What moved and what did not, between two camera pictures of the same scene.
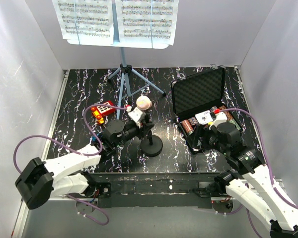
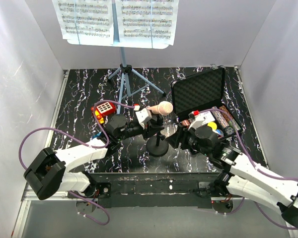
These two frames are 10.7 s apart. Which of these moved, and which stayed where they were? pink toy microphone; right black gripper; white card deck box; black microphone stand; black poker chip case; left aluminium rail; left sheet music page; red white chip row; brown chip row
Moved: black microphone stand; pink toy microphone; right black gripper
Stayed: left aluminium rail; black poker chip case; red white chip row; white card deck box; left sheet music page; brown chip row
